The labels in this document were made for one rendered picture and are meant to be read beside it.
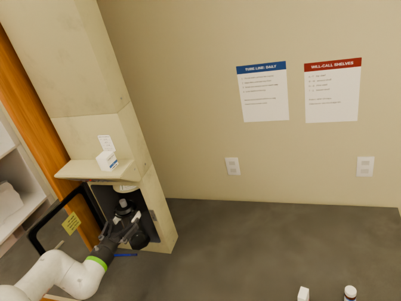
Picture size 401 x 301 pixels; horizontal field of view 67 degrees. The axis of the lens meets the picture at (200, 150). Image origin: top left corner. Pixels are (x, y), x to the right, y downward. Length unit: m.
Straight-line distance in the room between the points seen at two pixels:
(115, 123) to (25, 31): 0.42
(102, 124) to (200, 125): 0.54
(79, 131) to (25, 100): 0.23
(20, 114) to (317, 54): 1.17
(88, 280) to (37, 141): 0.58
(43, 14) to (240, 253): 1.22
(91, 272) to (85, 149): 0.48
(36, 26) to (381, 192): 1.60
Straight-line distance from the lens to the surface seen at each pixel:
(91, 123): 1.24
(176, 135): 1.62
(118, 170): 1.19
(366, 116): 1.47
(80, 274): 1.25
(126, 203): 1.42
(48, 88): 1.28
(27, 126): 1.35
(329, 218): 1.63
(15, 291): 0.84
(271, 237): 1.54
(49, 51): 1.20
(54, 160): 1.43
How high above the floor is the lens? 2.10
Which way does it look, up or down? 31 degrees down
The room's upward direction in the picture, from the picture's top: 14 degrees counter-clockwise
